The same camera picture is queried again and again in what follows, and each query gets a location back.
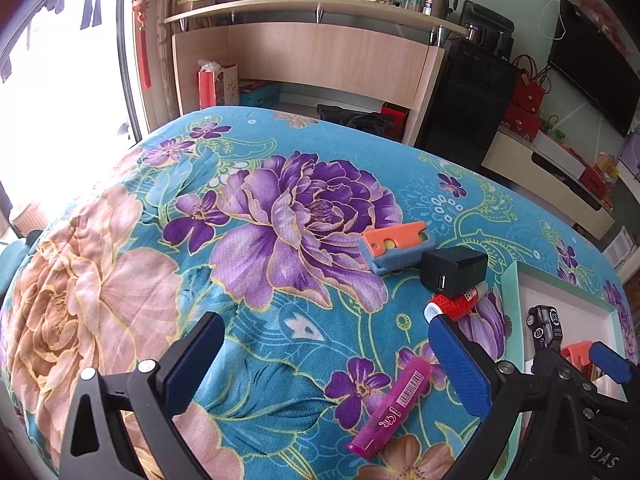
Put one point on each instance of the white TV stand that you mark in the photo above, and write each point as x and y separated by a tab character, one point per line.
517	161

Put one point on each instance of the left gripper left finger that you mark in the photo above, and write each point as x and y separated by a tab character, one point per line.
96	444

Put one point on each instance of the teal storage box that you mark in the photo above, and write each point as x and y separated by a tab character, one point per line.
259	93

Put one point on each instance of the white flat box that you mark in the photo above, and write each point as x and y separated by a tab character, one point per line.
560	156

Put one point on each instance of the red glue bottle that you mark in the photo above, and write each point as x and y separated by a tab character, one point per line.
457	307

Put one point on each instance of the red gift bag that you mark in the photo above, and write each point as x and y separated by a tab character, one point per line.
528	92

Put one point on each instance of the wall mounted black television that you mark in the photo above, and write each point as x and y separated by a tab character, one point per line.
590	61

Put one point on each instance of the orange blue foam block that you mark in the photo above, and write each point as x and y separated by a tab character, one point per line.
394	248
578	355

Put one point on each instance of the black duffel bag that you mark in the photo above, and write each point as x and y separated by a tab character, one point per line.
370	122

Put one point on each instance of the black water dispenser cabinet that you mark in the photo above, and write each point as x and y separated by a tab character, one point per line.
473	90

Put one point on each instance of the black toy car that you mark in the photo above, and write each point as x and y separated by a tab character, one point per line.
544	324

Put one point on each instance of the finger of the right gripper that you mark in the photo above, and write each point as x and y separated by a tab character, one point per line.
623	373
556	443

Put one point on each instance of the red paper bag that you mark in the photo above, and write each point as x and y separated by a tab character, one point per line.
218	84

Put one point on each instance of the black power adapter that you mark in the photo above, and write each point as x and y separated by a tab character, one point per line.
452	271

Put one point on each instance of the red gift box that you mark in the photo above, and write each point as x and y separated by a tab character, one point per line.
521	122

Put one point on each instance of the floral blue table cloth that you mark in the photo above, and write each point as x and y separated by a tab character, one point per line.
257	216

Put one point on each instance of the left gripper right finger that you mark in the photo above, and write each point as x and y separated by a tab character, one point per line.
494	392

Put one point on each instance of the magenta pen tube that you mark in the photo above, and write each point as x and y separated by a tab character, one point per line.
394	409

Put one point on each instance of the red hanging ornament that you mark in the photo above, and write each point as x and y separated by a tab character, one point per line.
139	7

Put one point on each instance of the white tray green rim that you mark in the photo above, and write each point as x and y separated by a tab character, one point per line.
583	317

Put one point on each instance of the curved wooden counter desk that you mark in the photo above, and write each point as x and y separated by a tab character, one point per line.
336	57

